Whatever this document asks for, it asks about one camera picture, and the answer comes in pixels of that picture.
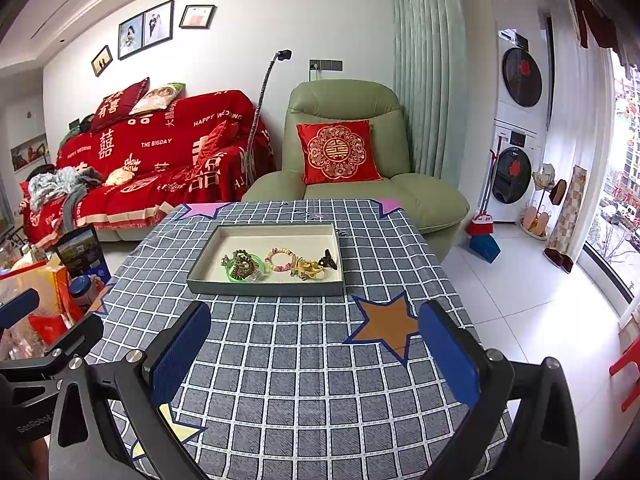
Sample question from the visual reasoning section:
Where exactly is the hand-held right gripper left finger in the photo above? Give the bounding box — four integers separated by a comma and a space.
47, 302, 212, 480

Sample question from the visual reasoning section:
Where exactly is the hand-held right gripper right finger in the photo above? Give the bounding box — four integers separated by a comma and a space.
417, 300, 596, 480

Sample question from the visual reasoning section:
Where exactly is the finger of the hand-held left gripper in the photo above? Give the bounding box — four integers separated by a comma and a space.
0, 289, 41, 328
0, 314, 104, 378

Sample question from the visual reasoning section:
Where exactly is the green bangle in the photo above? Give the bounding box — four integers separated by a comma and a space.
226, 255, 266, 284

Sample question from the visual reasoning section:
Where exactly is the brown bead bracelet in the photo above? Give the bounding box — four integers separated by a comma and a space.
230, 252, 259, 279

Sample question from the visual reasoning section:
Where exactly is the pink yellow bead bracelet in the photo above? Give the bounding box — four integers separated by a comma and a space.
265, 247, 297, 274

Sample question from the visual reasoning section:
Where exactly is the yellow gold hair accessory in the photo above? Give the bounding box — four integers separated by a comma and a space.
292, 257, 327, 279

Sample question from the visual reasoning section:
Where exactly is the grey cream-lined jewelry tray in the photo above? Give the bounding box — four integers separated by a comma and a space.
186, 222, 347, 297

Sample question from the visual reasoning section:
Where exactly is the orange shopping bag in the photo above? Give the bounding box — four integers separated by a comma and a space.
0, 260, 83, 346

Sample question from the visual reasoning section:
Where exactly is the jar with blue lid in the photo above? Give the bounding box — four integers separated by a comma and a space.
67, 275, 106, 317

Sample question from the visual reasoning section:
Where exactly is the blue photo box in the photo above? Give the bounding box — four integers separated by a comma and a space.
55, 225, 112, 281

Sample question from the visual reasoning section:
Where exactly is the grey checked tablecloth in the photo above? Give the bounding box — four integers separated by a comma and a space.
85, 197, 516, 480

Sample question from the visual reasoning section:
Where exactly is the blue dustpan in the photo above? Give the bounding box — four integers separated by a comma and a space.
469, 232, 502, 264

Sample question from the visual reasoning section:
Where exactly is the grey clothes pile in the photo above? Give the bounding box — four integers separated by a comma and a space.
27, 166, 103, 211

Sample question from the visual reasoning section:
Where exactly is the red broom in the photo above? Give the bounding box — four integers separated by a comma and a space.
466, 147, 496, 237

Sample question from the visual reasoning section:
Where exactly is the red plastic stool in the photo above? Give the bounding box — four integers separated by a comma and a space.
609, 330, 640, 411

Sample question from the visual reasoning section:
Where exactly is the patchwork patterned board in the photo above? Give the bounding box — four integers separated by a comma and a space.
545, 165, 588, 261

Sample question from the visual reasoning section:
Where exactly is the white washing machine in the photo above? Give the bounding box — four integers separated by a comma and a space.
490, 119, 546, 223

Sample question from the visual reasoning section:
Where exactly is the sofa with red cover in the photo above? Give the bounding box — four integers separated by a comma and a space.
20, 90, 276, 251

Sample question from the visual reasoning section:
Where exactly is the small red sofa cushion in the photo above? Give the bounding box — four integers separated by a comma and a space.
195, 119, 240, 171

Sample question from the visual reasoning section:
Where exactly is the red printed pillow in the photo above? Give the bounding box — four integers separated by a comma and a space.
90, 77, 151, 133

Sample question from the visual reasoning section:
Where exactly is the red embroidered cushion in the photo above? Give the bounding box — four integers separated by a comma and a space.
296, 120, 383, 186

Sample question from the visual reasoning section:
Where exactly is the flexible phone stand pole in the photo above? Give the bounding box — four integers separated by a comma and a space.
244, 49, 293, 186

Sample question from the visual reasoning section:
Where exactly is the white green printed pillow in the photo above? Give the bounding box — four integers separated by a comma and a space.
130, 82, 186, 115

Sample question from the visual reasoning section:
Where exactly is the green armchair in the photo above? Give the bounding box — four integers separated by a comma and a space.
241, 80, 471, 263

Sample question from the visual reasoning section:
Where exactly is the white stacked dryer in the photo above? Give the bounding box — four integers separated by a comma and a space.
497, 30, 548, 136

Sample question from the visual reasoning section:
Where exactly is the black framed portrait photo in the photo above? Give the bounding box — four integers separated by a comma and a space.
118, 14, 146, 61

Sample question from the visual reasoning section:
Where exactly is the pale green curtain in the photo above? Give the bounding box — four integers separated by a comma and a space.
390, 0, 471, 181

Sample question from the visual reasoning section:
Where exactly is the black framed couple photo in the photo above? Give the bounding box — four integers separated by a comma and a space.
143, 0, 174, 50

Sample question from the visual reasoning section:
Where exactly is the black framed red picture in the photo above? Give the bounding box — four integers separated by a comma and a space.
179, 4, 217, 29

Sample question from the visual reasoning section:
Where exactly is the wall photo frame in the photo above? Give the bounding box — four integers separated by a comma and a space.
11, 134, 49, 171

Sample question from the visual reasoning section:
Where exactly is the small black picture frame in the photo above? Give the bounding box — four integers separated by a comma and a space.
91, 45, 113, 77

